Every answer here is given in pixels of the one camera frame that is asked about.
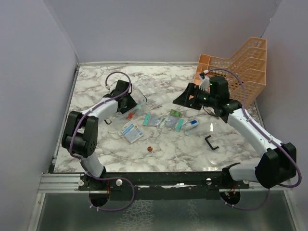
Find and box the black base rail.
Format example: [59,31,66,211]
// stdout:
[78,171,249,201]

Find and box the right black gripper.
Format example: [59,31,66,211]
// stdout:
[173,83,217,111]

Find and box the white blue small bottle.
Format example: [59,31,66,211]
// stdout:
[181,119,199,131]

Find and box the orange plastic file organizer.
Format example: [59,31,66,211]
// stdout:
[193,37,267,108]

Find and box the clear plastic box lid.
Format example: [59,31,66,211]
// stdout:
[190,122,234,166]

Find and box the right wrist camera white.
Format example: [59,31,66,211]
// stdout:
[199,70,210,91]

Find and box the white blue gauze packet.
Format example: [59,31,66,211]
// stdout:
[118,121,144,143]

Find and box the green small packet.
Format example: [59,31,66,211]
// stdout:
[169,109,181,117]

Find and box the clear plastic medicine box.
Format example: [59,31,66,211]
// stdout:
[104,80,148,125]

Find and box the black lid handle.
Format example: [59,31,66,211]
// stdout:
[205,135,219,151]

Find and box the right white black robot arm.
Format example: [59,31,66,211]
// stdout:
[173,76,297,189]

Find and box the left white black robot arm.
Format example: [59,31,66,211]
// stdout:
[61,80,137,190]

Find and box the small brown round cap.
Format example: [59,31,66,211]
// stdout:
[147,146,153,152]

